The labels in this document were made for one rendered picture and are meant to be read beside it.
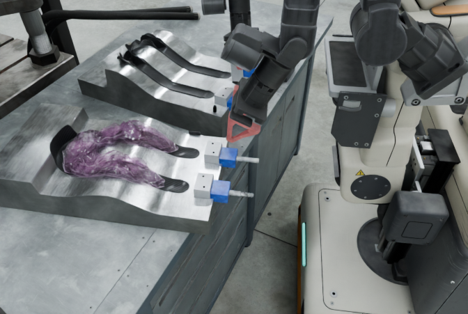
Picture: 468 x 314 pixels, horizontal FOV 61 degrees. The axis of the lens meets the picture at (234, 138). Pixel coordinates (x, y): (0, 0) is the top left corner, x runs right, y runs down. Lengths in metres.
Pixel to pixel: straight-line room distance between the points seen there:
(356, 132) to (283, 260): 0.96
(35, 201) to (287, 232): 1.19
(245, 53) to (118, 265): 0.50
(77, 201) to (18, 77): 0.71
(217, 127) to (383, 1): 0.57
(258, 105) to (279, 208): 1.24
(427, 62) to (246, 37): 0.30
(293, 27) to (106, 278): 0.60
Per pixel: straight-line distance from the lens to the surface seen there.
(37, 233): 1.00
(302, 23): 0.66
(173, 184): 0.93
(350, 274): 1.49
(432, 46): 0.72
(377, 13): 0.65
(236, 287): 1.73
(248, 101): 0.76
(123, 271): 0.88
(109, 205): 0.90
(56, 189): 0.96
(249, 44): 0.70
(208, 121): 1.06
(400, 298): 1.50
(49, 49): 1.55
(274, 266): 1.78
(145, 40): 1.26
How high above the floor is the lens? 1.55
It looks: 43 degrees down
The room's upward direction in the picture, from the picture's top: straight up
